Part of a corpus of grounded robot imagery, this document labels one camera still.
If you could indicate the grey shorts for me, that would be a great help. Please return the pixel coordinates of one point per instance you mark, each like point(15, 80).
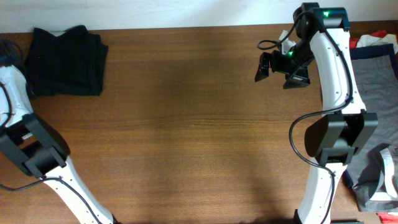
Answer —
point(372, 174)

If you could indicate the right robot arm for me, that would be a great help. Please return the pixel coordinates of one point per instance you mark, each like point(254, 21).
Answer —
point(344, 125)

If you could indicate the white garment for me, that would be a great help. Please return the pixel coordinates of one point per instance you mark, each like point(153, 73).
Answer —
point(368, 40)

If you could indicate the black shorts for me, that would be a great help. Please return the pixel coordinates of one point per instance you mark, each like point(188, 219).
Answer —
point(72, 63)

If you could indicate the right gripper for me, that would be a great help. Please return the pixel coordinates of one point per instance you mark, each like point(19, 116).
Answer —
point(301, 78)

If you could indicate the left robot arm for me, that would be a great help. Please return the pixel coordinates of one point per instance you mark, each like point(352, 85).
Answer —
point(39, 151)

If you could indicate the navy blue garment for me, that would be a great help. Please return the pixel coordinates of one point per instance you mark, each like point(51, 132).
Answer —
point(376, 51)

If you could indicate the red garment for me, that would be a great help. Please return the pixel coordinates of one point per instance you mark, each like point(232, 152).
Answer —
point(353, 41)

